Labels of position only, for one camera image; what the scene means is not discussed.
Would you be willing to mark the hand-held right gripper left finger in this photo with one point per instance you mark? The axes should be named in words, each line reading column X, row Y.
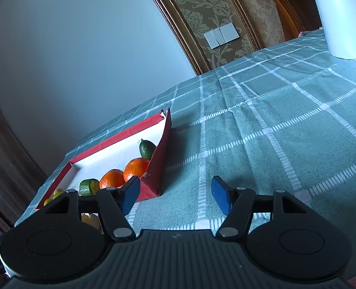
column 129, row 195

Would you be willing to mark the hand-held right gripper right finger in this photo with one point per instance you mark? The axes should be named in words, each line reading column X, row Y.
column 221, row 195

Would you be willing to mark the orange mandarin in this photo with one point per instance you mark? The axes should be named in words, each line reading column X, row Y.
column 111, row 179
column 135, row 168

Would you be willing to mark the cut green fruit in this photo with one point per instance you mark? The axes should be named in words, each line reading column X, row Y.
column 89, row 186

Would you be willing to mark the red cardboard box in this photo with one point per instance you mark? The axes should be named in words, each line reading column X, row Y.
column 111, row 156

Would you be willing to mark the whole green fruit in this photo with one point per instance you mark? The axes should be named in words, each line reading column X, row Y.
column 146, row 149

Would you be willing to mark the yellow-orange fruit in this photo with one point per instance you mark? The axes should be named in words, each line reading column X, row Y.
column 90, row 220

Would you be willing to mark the small yellow fruit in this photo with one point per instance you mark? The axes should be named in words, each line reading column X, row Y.
column 47, row 202
column 58, row 193

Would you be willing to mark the green checked tablecloth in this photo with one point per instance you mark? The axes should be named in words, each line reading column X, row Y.
column 286, row 126

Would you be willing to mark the patterned curtain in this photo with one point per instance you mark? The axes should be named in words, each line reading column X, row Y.
column 3, row 171

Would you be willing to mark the white electric kettle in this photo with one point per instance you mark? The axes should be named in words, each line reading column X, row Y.
column 340, row 21

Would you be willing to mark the gold wall moulding frame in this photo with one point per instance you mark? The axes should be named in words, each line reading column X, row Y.
column 199, row 66

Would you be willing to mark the white wall switch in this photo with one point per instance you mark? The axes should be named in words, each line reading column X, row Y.
column 221, row 35

